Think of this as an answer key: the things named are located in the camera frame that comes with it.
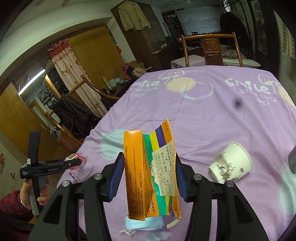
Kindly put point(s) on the hanging beige shirt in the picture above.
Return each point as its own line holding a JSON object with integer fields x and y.
{"x": 132, "y": 17}

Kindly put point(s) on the purple bed sheet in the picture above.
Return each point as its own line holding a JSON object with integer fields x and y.
{"x": 208, "y": 107}

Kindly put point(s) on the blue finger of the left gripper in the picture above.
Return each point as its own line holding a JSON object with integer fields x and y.
{"x": 70, "y": 164}

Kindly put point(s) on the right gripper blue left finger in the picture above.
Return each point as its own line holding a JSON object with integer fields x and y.
{"x": 115, "y": 175}

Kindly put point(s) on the person's left hand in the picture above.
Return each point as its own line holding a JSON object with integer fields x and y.
{"x": 42, "y": 199}

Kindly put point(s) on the pink candy wrapper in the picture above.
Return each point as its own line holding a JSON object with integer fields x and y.
{"x": 83, "y": 158}

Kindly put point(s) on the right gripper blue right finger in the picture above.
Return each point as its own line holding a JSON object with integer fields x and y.
{"x": 183, "y": 175}

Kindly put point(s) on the far wooden chair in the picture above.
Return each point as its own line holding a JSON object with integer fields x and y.
{"x": 211, "y": 48}

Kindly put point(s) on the white printed paper cup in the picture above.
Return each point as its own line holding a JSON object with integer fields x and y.
{"x": 232, "y": 164}

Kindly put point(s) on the orange medicine box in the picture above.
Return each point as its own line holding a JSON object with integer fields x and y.
{"x": 150, "y": 174}

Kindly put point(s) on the maroon left sleeve forearm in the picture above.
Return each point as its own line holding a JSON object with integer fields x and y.
{"x": 12, "y": 207}

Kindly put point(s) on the wooden armchair with grey cushion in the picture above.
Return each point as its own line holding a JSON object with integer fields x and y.
{"x": 111, "y": 100}

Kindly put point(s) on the red patterned curtain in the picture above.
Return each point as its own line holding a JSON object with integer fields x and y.
{"x": 72, "y": 73}

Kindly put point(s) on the wooden door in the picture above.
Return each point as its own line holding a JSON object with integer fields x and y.
{"x": 17, "y": 122}

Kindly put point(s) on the dark jacket on chair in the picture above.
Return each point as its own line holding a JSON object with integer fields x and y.
{"x": 75, "y": 116}

